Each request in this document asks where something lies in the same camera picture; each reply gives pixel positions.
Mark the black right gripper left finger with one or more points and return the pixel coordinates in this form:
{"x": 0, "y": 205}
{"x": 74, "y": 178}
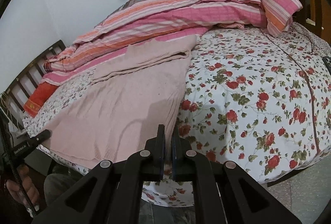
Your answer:
{"x": 110, "y": 192}

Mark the black smartphone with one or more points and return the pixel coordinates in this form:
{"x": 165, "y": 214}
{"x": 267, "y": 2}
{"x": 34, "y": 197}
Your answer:
{"x": 327, "y": 62}

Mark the pink ribbed knit sweater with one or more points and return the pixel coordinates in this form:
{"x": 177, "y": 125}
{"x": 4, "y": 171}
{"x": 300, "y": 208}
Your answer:
{"x": 128, "y": 99}

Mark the pink orange striped quilt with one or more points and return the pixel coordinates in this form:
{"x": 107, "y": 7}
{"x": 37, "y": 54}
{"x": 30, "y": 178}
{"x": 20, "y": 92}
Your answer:
{"x": 165, "y": 20}

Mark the red embroidered pillow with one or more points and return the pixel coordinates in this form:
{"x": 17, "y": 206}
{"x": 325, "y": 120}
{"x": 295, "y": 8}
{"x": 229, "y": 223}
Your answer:
{"x": 41, "y": 94}

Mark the person's left hand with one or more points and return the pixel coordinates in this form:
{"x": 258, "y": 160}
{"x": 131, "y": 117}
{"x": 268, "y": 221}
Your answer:
{"x": 27, "y": 184}

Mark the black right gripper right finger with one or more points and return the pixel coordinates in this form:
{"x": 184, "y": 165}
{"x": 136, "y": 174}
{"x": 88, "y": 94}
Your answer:
{"x": 224, "y": 192}

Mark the white floral bed sheet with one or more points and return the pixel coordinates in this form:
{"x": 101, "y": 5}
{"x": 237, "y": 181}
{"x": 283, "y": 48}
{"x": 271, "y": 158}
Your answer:
{"x": 258, "y": 100}

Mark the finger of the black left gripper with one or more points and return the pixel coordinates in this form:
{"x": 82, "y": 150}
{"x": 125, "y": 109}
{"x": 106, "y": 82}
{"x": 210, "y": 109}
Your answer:
{"x": 43, "y": 136}

